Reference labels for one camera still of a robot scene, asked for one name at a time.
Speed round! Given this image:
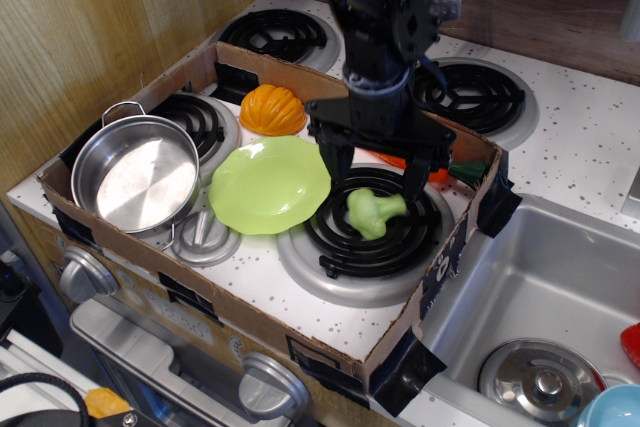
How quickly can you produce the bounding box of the back right black burner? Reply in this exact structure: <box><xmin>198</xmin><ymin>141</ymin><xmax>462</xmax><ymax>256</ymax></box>
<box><xmin>414</xmin><ymin>57</ymin><xmax>539</xmax><ymax>150</ymax></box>

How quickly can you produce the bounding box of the brown cardboard fence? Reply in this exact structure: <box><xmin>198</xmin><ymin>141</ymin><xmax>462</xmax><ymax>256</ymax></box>
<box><xmin>37</xmin><ymin>40</ymin><xmax>523</xmax><ymax>418</ymax></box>

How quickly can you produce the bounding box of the light blue bowl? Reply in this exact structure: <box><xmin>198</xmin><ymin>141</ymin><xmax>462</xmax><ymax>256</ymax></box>
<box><xmin>575</xmin><ymin>384</ymin><xmax>640</xmax><ymax>427</ymax></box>

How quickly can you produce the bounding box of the front left black burner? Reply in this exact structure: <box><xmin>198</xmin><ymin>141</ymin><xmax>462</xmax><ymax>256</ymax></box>
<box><xmin>151</xmin><ymin>92</ymin><xmax>241</xmax><ymax>187</ymax></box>

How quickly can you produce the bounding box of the left silver oven knob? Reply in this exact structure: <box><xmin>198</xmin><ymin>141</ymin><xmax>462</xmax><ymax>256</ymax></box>
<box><xmin>59</xmin><ymin>246</ymin><xmax>119</xmax><ymax>304</ymax></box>

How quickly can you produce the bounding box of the silver pot lid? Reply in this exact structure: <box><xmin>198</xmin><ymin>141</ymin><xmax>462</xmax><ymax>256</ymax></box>
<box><xmin>476</xmin><ymin>338</ymin><xmax>606</xmax><ymax>426</ymax></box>

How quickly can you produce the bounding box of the orange toy pumpkin half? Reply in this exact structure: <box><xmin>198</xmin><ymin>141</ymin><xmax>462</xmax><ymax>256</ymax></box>
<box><xmin>239</xmin><ymin>84</ymin><xmax>307</xmax><ymax>136</ymax></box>

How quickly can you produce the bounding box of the silver oven knob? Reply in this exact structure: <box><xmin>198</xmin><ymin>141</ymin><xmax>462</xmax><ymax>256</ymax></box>
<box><xmin>59</xmin><ymin>246</ymin><xmax>119</xmax><ymax>304</ymax></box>
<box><xmin>238</xmin><ymin>351</ymin><xmax>310</xmax><ymax>420</ymax></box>

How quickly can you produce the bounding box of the black burner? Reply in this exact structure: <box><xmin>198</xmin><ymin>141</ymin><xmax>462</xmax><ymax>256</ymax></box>
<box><xmin>212</xmin><ymin>9</ymin><xmax>340</xmax><ymax>73</ymax></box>
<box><xmin>277</xmin><ymin>164</ymin><xmax>455</xmax><ymax>308</ymax></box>
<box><xmin>151</xmin><ymin>92</ymin><xmax>241</xmax><ymax>187</ymax></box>
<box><xmin>414</xmin><ymin>57</ymin><xmax>539</xmax><ymax>150</ymax></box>

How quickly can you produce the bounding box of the red toy item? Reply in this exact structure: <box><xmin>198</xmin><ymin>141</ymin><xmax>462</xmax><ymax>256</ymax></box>
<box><xmin>620</xmin><ymin>323</ymin><xmax>640</xmax><ymax>367</ymax></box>

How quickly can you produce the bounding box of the silver oven door handle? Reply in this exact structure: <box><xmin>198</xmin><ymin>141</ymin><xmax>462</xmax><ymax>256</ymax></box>
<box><xmin>70</xmin><ymin>300</ymin><xmax>256</xmax><ymax>426</ymax></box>

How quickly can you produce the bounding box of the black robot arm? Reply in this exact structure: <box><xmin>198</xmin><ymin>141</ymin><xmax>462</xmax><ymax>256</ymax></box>
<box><xmin>305</xmin><ymin>0</ymin><xmax>456</xmax><ymax>202</ymax></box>

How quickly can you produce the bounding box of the orange yellow object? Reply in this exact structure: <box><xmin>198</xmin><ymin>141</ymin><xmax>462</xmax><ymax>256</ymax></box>
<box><xmin>84</xmin><ymin>387</ymin><xmax>131</xmax><ymax>419</ymax></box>

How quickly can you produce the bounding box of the green toy broccoli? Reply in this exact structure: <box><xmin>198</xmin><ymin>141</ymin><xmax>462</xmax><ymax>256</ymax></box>
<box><xmin>347</xmin><ymin>188</ymin><xmax>408</xmax><ymax>241</ymax></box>

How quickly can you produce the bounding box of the silver metal pot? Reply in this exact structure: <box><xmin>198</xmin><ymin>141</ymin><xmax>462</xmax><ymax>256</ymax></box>
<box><xmin>71</xmin><ymin>101</ymin><xmax>200</xmax><ymax>250</ymax></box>

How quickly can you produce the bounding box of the silver front stovetop knob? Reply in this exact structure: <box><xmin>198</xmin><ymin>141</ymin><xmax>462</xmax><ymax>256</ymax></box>
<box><xmin>171</xmin><ymin>209</ymin><xmax>241</xmax><ymax>268</ymax></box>

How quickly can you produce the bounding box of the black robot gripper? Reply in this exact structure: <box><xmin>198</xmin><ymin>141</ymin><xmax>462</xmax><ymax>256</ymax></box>
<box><xmin>305</xmin><ymin>87</ymin><xmax>456</xmax><ymax>203</ymax></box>

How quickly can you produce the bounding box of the orange toy carrot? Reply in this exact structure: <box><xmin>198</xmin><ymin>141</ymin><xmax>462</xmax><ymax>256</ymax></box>
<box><xmin>372</xmin><ymin>149</ymin><xmax>490</xmax><ymax>185</ymax></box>

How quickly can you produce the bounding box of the black cable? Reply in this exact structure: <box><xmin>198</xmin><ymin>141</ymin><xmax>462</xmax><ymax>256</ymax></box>
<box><xmin>0</xmin><ymin>372</ymin><xmax>91</xmax><ymax>427</ymax></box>

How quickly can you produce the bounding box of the front right black burner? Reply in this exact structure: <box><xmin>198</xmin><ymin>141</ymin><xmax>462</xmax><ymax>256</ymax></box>
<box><xmin>277</xmin><ymin>164</ymin><xmax>455</xmax><ymax>308</ymax></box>

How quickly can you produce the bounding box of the back left black burner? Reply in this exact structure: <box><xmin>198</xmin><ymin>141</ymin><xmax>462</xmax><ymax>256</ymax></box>
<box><xmin>212</xmin><ymin>9</ymin><xmax>340</xmax><ymax>73</ymax></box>

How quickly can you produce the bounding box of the green plastic plate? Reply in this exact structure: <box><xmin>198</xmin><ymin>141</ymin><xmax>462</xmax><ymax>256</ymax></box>
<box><xmin>208</xmin><ymin>136</ymin><xmax>331</xmax><ymax>235</ymax></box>

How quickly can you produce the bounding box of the grey toy sink basin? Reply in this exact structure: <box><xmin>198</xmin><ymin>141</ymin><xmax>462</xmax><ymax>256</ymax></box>
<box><xmin>415</xmin><ymin>196</ymin><xmax>639</xmax><ymax>426</ymax></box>

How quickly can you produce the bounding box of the right silver oven knob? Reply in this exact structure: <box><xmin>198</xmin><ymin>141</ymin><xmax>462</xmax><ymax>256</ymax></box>
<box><xmin>238</xmin><ymin>351</ymin><xmax>310</xmax><ymax>420</ymax></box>

